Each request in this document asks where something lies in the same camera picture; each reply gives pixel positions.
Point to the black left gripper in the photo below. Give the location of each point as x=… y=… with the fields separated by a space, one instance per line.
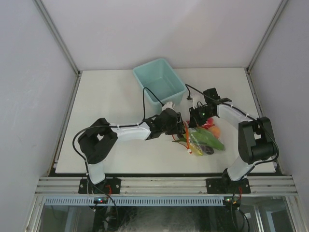
x=179 y=128

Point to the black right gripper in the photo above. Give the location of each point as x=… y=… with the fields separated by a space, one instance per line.
x=194 y=121

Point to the green fake leafy vegetable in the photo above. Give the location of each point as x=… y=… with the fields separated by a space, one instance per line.
x=201 y=136

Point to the orange fake fruit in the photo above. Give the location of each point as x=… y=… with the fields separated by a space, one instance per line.
x=215 y=131

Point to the clear zip top bag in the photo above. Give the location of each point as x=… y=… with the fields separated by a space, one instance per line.
x=186 y=128

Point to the purple fake eggplant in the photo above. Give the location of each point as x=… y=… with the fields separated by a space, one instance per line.
x=207 y=149

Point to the yellow fake banana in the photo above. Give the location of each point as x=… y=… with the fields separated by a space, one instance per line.
x=195 y=149

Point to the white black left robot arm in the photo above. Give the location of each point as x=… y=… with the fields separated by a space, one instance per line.
x=98 y=140

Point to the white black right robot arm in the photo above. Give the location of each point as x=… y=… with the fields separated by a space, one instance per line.
x=256 y=143

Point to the light blue plastic bin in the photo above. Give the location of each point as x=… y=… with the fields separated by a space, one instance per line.
x=162 y=83

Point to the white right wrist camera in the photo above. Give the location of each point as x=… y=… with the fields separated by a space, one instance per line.
x=194 y=99

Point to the slotted grey cable duct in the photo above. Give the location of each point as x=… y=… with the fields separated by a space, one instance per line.
x=137 y=201

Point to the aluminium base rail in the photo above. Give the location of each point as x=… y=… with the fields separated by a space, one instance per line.
x=165 y=186

